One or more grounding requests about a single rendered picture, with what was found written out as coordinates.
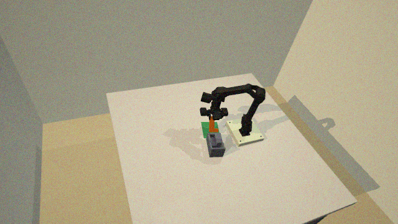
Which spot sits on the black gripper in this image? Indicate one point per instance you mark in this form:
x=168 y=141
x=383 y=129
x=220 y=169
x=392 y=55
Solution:
x=205 y=112

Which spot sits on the orange l-shaped part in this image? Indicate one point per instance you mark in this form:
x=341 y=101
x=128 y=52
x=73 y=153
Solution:
x=212 y=126

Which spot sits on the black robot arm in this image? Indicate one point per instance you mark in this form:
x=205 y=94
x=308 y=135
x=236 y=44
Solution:
x=220 y=93

